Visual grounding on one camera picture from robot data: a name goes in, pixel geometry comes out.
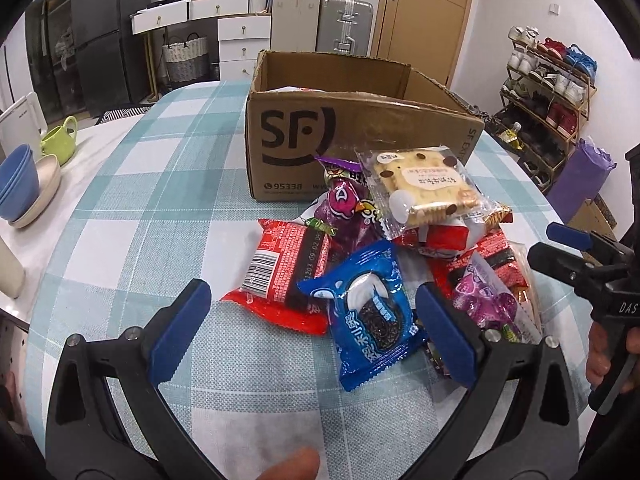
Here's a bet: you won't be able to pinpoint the red triangular chip bag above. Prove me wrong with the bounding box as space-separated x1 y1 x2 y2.
427 229 526 298

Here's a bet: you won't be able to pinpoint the blue oreo pack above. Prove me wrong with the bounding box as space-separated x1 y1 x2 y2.
297 240 426 391

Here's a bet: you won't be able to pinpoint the white red snack bag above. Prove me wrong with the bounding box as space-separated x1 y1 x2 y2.
393 203 513 259

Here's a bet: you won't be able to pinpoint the red black noodle pack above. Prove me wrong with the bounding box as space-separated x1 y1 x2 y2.
222 219 331 336

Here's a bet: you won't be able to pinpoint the chocolate chip cookie pack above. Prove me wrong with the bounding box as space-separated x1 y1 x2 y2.
356 145 503 240

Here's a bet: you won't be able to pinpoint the purple gummy candy bag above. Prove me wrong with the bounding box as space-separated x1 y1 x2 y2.
298 156 382 257

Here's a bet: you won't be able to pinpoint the operator right hand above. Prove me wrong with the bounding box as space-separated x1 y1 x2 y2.
586 322 640 387

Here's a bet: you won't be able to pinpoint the operator left hand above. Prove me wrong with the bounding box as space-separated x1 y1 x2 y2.
258 448 320 480

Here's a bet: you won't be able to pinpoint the shoe rack with shoes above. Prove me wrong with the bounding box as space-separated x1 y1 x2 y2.
487 26 598 193

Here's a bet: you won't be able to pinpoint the checkered teal tablecloth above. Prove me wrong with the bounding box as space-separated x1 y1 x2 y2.
24 79 594 480

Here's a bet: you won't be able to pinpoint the beige cup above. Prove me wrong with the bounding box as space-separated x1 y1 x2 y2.
0 240 25 299

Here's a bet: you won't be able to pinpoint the blue stacked bowls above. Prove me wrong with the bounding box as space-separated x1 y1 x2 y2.
0 144 39 222

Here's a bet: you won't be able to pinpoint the green ceramic mug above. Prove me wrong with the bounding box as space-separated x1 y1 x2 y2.
40 116 78 166

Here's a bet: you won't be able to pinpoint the wooden door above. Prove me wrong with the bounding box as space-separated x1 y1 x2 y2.
370 0 472 86

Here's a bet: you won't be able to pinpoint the white electric kettle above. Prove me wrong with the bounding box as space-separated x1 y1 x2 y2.
0 91 48 162

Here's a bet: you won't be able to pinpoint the SF cardboard box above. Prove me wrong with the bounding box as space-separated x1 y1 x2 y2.
244 51 484 202

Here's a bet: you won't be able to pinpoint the woven laundry basket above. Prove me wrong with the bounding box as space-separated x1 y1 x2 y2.
162 32 210 84

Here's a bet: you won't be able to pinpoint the black refrigerator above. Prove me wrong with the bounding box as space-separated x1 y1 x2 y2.
72 0 151 117

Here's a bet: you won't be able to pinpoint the silver aluminium suitcase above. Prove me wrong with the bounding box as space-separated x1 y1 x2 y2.
316 0 373 56

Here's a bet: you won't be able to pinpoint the beige suitcase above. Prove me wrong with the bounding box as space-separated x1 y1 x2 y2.
270 0 320 52

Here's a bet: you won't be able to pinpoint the white drawer desk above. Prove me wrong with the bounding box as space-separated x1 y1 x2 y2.
130 0 271 80

